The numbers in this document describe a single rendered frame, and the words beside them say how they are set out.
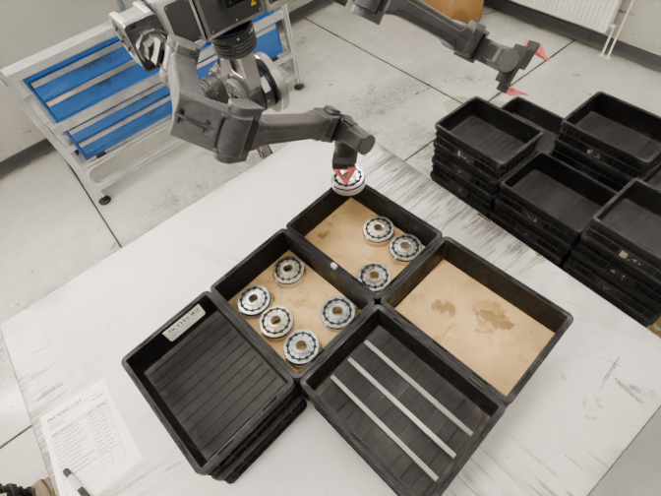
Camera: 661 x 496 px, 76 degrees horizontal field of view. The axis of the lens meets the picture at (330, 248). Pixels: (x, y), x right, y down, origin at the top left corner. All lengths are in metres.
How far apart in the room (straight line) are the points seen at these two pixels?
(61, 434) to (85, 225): 1.80
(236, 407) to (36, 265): 2.16
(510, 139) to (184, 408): 1.83
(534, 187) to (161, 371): 1.77
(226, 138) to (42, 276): 2.41
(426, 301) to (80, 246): 2.33
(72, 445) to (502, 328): 1.30
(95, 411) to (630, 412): 1.54
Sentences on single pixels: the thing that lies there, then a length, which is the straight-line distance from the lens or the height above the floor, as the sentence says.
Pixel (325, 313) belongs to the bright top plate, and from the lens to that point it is 1.24.
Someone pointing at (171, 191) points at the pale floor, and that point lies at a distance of 3.04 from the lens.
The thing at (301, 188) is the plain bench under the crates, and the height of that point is 0.70.
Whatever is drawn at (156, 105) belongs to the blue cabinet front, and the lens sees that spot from 3.03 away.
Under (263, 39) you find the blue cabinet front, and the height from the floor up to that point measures 0.48.
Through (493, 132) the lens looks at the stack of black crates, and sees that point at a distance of 2.31.
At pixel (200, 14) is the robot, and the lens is 1.30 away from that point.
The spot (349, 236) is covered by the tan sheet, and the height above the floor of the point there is 0.83.
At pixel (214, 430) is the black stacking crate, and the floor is 0.83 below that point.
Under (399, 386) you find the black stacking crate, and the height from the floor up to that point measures 0.83.
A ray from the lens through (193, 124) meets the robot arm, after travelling 0.79.
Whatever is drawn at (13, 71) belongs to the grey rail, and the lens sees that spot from 2.78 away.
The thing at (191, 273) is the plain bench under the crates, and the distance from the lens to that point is 1.65.
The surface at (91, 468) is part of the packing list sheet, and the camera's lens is 1.53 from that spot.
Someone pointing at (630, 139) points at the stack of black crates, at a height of 0.49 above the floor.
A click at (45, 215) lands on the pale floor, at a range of 3.44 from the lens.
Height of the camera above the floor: 1.97
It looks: 55 degrees down
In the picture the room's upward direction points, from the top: 12 degrees counter-clockwise
